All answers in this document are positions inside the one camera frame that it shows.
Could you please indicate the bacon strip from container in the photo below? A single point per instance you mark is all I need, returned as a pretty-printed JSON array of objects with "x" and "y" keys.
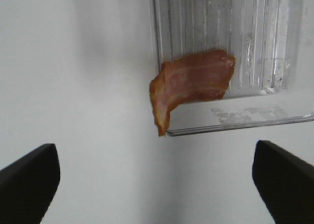
[{"x": 198, "y": 77}]

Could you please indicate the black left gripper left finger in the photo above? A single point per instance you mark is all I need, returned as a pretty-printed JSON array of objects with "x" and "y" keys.
[{"x": 28, "y": 185}]

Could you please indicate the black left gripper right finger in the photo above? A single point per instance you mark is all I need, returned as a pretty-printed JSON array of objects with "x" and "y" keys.
[{"x": 285, "y": 183}]

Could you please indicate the clear plastic left container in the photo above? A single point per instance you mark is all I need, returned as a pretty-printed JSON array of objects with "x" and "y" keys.
[{"x": 273, "y": 45}]

